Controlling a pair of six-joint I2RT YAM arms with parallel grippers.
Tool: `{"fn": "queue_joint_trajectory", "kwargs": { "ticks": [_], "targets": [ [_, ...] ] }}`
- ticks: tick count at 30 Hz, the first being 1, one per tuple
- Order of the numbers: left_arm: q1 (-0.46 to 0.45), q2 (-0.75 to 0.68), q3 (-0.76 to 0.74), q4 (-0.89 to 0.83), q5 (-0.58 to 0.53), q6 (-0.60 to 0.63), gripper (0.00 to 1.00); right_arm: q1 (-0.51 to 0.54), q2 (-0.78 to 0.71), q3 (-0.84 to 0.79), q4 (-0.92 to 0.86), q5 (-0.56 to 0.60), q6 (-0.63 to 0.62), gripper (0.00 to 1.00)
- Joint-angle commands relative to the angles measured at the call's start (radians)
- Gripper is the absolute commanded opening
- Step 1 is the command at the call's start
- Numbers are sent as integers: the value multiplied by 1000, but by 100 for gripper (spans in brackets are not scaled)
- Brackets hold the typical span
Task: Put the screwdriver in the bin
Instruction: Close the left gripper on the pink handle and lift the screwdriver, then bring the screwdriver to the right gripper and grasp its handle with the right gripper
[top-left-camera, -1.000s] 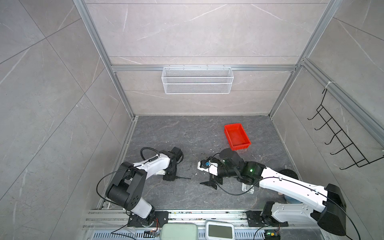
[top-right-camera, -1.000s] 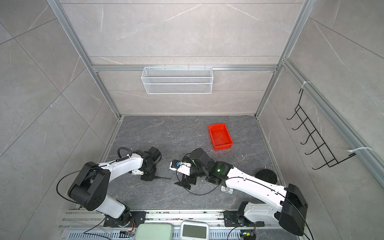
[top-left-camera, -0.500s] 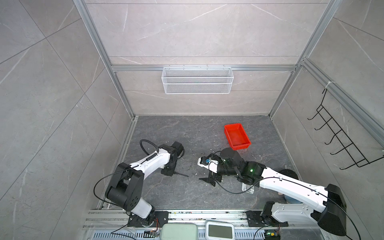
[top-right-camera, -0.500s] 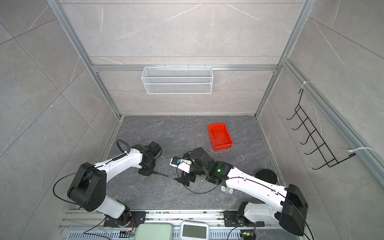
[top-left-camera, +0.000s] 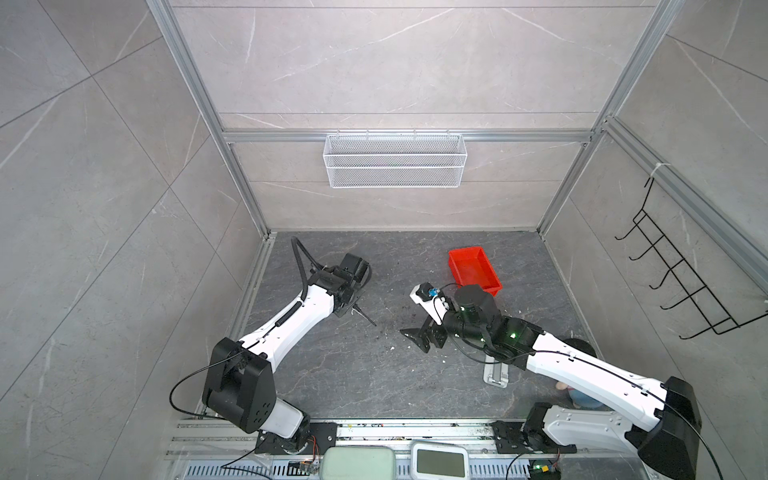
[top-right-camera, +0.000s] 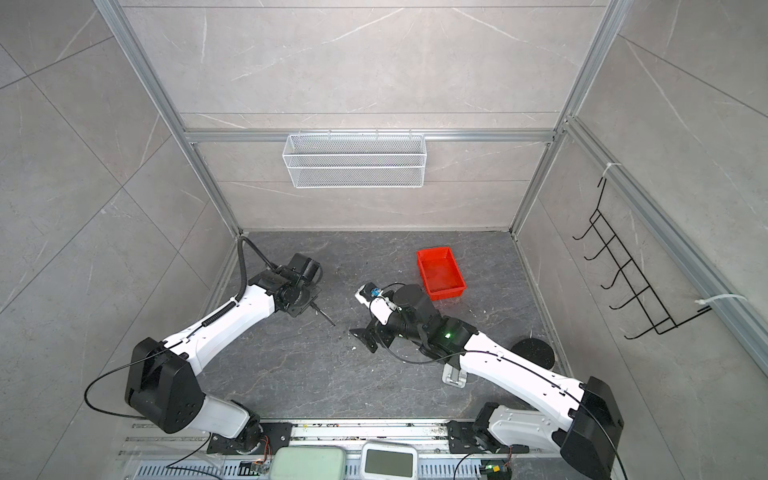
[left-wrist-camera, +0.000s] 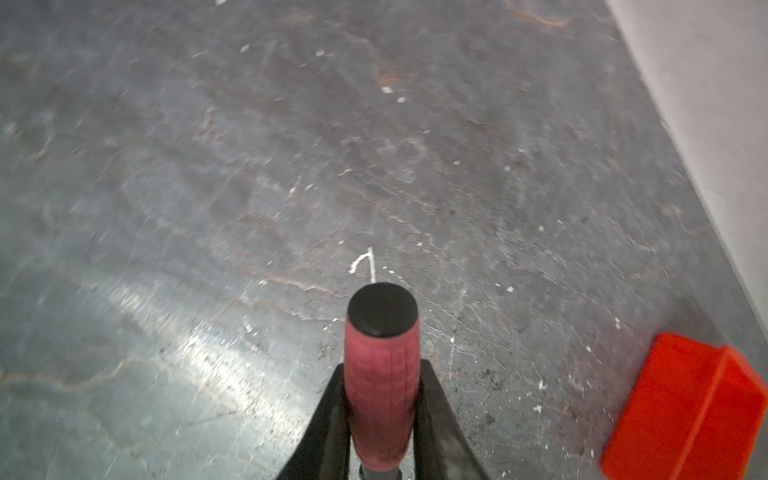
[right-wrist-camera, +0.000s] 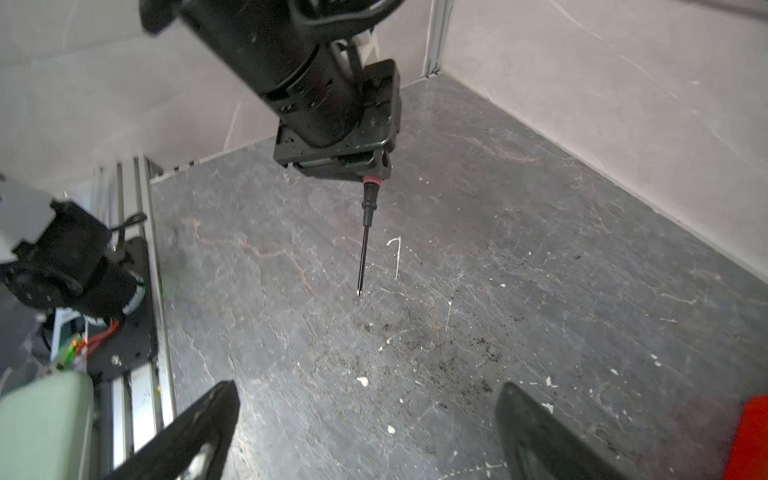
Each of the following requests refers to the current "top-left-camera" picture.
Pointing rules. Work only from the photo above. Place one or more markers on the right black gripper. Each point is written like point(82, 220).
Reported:
point(420, 337)

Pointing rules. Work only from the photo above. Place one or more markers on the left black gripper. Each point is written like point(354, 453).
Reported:
point(359, 288)

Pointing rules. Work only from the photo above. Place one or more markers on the red handled screwdriver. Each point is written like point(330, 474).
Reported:
point(358, 311)

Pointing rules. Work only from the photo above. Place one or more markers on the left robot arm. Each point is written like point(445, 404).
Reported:
point(239, 384)

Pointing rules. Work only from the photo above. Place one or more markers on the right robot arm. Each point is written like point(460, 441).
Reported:
point(659, 421)

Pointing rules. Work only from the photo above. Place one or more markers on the red plastic bin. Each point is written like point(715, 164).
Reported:
point(471, 266)

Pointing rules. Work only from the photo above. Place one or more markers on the clear plastic holder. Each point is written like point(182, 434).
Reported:
point(495, 373)

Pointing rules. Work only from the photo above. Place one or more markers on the white display device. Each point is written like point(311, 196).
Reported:
point(439, 461)

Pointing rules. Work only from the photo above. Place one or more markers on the pale green box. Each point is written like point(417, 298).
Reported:
point(358, 463)

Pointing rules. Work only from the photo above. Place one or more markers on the small plush doll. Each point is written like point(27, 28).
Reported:
point(579, 399)

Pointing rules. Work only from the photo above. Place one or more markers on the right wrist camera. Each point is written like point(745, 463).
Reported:
point(432, 300)

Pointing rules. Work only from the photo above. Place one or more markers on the white wire mesh basket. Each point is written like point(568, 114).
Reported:
point(357, 161)

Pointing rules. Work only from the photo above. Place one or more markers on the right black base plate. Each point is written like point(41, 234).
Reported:
point(515, 437)

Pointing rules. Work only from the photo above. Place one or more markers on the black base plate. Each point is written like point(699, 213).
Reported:
point(312, 438)
point(515, 437)

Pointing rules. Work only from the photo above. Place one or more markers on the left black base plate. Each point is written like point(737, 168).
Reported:
point(312, 438)

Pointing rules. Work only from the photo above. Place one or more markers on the black wire hook rack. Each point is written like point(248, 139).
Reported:
point(681, 272)

